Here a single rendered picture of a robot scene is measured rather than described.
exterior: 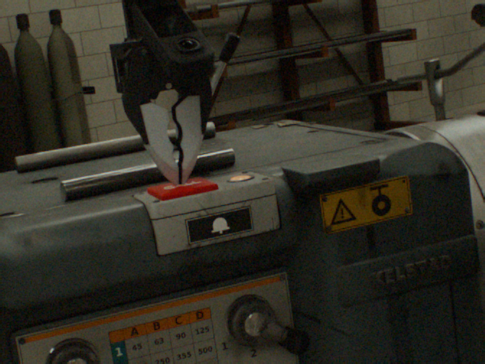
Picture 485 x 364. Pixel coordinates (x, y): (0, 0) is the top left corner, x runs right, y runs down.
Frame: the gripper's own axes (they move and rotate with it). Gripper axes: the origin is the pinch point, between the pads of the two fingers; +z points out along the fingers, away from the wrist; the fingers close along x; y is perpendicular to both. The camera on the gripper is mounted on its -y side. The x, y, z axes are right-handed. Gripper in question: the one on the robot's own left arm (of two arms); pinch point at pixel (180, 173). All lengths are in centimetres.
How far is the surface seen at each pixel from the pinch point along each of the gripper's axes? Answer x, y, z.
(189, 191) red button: 0.1, -3.0, 1.5
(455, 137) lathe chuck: -42.3, 15.9, 5.2
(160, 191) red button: 2.6, -1.1, 1.2
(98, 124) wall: -136, 719, 68
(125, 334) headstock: 8.2, 0.4, 15.3
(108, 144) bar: -0.8, 36.5, 0.4
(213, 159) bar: -6.7, 9.0, 0.7
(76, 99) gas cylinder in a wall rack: -115, 684, 42
